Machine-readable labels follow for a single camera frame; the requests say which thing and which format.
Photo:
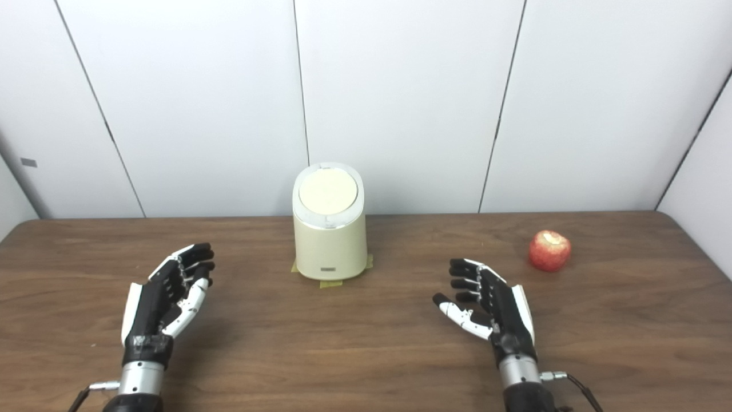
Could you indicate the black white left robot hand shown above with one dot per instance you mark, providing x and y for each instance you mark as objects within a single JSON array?
[{"x": 154, "y": 306}]

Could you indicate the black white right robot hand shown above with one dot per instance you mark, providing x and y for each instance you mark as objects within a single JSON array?
[{"x": 503, "y": 315}]

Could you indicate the red apple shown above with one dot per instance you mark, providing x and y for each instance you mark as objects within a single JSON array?
[{"x": 549, "y": 252}]

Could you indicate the cream-colored round bin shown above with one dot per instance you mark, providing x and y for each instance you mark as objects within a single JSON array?
[{"x": 330, "y": 246}]

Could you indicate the cream round bin lid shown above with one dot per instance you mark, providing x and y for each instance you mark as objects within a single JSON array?
[{"x": 328, "y": 191}]

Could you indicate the grey wall sticker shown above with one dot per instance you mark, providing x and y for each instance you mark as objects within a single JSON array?
[{"x": 29, "y": 162}]

